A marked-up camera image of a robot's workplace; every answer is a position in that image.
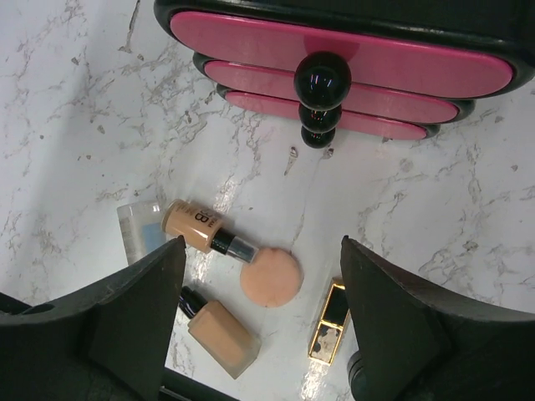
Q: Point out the peach makeup sponge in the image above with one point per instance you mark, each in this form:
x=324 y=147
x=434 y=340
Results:
x=272 y=279

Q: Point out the black drawer cabinet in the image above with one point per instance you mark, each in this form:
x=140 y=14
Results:
x=502 y=29

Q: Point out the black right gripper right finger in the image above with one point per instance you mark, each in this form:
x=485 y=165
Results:
x=420 y=341

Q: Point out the square foundation bottle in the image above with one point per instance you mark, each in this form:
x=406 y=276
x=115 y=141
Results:
x=221 y=334

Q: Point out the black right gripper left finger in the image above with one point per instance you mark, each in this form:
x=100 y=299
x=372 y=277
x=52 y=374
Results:
x=105 y=341

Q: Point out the pink bottom drawer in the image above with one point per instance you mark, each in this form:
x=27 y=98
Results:
x=363 y=123

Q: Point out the gold black lipstick case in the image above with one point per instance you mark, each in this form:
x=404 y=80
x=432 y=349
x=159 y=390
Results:
x=330 y=326

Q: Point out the round BB cream bottle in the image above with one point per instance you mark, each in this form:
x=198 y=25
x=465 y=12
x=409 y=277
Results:
x=204 y=229

